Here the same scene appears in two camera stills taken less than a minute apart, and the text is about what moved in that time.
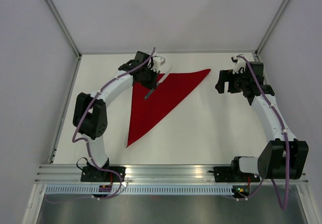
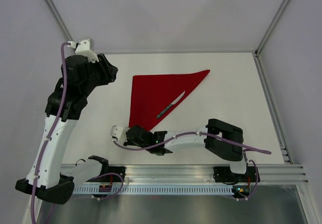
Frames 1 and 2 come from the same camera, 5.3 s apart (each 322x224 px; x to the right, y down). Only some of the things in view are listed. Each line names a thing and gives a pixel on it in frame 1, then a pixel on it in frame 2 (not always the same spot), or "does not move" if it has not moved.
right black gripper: (225, 76) to (129, 143)
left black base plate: (93, 174) does not move
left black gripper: (150, 85) to (110, 70)
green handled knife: (152, 89) to (175, 101)
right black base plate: (229, 174) does not move
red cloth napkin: (145, 114) does not move
